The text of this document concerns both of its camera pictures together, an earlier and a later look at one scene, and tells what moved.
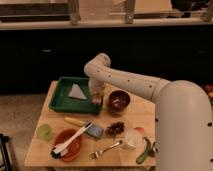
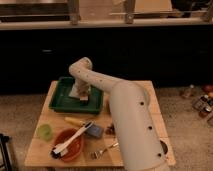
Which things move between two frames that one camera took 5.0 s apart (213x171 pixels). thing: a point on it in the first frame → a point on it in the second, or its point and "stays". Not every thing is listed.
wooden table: [123, 134] stays
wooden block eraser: [97, 100] → [84, 98]
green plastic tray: [62, 101] stays
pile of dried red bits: [115, 129] stays
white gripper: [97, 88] → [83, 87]
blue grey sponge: [94, 131] stays
